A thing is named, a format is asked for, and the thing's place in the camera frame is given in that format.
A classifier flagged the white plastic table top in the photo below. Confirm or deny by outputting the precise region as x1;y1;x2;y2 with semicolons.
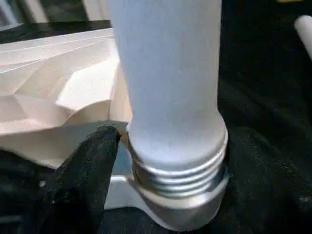
0;27;230;232

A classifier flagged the white glass-door cabinet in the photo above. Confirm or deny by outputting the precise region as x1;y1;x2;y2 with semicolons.
0;0;110;25

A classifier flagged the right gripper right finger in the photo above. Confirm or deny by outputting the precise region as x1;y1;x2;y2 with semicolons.
219;126;312;234

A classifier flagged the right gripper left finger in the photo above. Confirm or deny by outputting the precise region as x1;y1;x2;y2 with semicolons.
39;123;122;234

